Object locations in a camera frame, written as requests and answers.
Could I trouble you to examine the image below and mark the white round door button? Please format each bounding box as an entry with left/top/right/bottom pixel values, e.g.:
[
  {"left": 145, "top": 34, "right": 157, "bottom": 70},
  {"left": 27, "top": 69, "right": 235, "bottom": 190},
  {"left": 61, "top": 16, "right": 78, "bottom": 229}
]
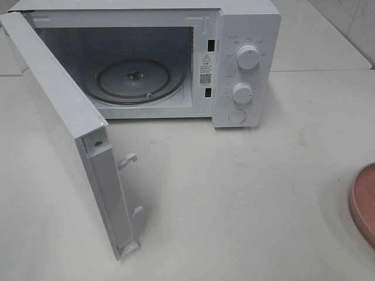
[{"left": 228, "top": 109, "right": 246, "bottom": 124}]

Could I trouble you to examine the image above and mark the white timer knob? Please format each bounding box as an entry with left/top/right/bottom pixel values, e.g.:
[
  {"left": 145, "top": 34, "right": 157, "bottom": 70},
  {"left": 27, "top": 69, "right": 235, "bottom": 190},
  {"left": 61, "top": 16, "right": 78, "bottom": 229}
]
[{"left": 232, "top": 83, "right": 254, "bottom": 104}]

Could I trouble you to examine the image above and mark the white microwave door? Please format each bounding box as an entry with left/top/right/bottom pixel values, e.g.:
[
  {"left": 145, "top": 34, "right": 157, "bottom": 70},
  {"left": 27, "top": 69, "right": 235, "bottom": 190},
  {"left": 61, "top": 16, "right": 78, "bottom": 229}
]
[{"left": 1, "top": 12, "right": 143, "bottom": 259}]

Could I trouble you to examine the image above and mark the pink round plate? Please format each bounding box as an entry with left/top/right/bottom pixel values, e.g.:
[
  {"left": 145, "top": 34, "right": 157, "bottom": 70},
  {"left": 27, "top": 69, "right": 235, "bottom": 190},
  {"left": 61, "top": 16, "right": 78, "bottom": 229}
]
[{"left": 349, "top": 162, "right": 374, "bottom": 249}]

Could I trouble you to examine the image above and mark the glass microwave turntable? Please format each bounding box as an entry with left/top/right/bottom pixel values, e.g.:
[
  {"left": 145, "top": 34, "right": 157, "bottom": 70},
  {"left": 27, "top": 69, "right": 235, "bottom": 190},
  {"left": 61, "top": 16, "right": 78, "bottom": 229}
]
[{"left": 81, "top": 49, "right": 191, "bottom": 105}]

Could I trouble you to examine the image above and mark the white microwave oven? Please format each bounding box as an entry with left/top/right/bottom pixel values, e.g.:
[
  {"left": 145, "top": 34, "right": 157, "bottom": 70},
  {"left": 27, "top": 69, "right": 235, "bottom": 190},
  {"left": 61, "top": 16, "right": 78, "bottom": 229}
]
[{"left": 5, "top": 1, "right": 281, "bottom": 128}]

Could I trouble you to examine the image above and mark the white upper microwave knob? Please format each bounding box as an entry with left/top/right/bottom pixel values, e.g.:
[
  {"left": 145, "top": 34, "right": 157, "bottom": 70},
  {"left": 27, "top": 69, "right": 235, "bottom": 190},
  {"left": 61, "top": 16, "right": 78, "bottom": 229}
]
[{"left": 235, "top": 43, "right": 261, "bottom": 70}]

